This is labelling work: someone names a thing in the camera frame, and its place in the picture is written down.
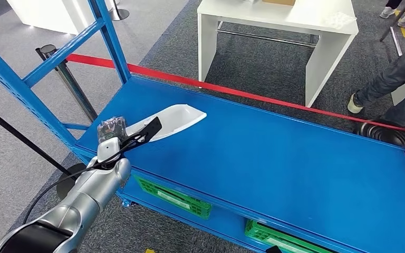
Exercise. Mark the white plastic car part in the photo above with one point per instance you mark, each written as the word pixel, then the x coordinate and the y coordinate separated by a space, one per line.
pixel 178 118

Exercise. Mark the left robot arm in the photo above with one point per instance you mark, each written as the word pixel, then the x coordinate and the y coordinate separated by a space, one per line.
pixel 83 195

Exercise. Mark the blue metal shelf rack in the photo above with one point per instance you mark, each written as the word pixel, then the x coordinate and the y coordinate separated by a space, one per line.
pixel 258 157

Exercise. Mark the red barrier belt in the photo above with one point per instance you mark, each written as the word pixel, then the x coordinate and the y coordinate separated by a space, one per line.
pixel 223 90

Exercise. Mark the green plastic crate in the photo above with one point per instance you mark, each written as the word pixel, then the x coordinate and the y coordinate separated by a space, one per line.
pixel 188 206
pixel 258 232

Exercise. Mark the clear plastic hand cover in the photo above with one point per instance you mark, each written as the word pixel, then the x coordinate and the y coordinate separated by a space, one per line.
pixel 111 127

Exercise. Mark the white table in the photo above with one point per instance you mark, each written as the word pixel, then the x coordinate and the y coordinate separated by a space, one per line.
pixel 258 14

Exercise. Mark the chrome base stanchion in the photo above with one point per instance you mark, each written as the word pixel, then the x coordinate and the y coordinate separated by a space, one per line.
pixel 118 14

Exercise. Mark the black robot foot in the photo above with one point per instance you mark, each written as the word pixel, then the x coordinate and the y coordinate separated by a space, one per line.
pixel 274 249

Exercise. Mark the clear plastic bag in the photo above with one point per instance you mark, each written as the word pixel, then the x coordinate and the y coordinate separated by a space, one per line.
pixel 337 19

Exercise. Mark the black stanchion with round base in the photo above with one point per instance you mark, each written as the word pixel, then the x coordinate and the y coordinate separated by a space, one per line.
pixel 14 130

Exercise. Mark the white display plinth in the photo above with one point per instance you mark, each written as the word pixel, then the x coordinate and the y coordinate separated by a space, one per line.
pixel 48 14

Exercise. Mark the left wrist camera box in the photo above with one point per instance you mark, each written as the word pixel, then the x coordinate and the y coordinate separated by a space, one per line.
pixel 150 131

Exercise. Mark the grey stanchion post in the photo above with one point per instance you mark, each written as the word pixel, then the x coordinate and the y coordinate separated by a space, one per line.
pixel 72 87

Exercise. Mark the metal frame stand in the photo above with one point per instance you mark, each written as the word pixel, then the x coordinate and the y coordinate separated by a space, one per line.
pixel 396 42

